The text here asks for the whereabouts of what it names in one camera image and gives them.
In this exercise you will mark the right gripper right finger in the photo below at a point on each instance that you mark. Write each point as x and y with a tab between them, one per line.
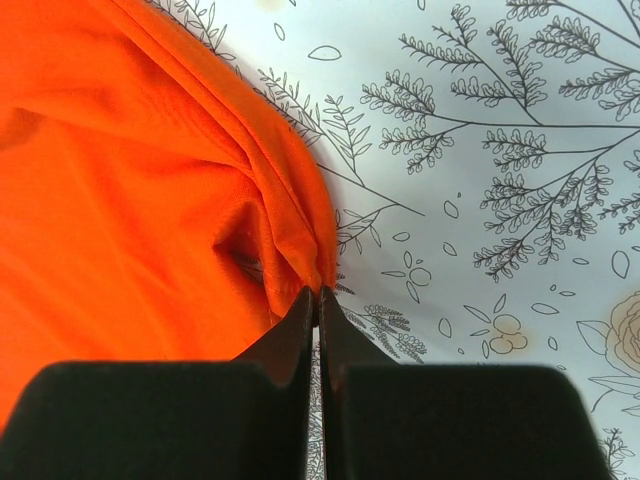
386	420

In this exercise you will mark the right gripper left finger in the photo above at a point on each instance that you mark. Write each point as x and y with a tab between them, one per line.
246	418

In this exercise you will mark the orange t shirt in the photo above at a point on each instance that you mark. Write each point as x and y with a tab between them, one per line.
153	206

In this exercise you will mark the floral table cloth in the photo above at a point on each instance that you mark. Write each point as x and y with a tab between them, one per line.
483	163

